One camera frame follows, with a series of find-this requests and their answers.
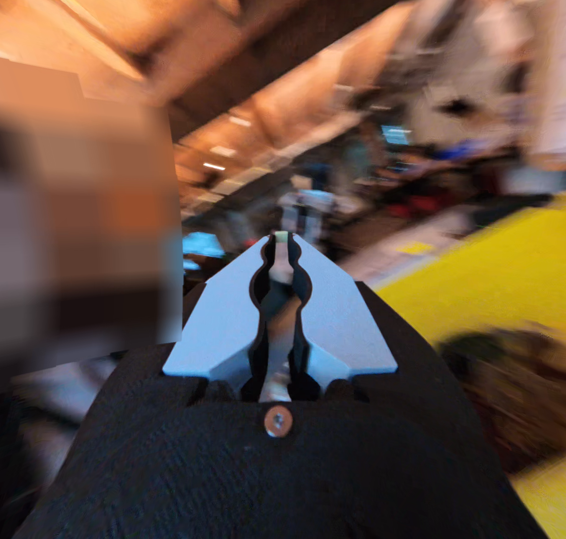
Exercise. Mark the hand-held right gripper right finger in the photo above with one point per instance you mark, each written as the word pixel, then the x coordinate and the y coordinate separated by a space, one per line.
pixel 349 326

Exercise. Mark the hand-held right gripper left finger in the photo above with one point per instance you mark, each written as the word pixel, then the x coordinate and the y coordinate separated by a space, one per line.
pixel 212 326

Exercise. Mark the yellow plastic bin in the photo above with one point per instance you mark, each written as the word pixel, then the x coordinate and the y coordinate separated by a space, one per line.
pixel 486 282

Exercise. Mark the yellow sticky note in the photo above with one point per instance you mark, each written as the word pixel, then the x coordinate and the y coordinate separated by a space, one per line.
pixel 415 247

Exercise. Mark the pile of brown toy bricks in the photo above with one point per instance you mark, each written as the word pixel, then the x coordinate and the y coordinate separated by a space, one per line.
pixel 508 393

